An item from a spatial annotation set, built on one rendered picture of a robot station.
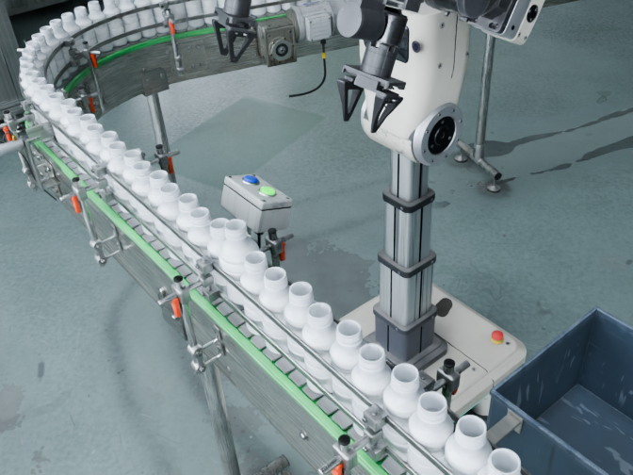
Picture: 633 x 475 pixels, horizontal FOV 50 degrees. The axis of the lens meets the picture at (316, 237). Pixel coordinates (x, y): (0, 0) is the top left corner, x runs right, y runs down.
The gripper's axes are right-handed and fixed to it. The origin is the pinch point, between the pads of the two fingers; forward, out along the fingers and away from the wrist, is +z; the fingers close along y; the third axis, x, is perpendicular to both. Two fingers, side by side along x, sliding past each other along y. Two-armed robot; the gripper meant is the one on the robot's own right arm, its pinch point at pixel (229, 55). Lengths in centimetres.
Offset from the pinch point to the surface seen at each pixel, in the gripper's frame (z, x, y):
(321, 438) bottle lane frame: 44, -5, 76
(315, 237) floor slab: 97, 95, -91
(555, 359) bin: 32, 42, 78
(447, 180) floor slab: 70, 169, -98
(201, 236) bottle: 25.4, -16.1, 38.6
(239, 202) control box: 23.9, -3.9, 27.0
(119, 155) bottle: 23.5, -23.3, 4.3
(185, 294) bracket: 33, -21, 47
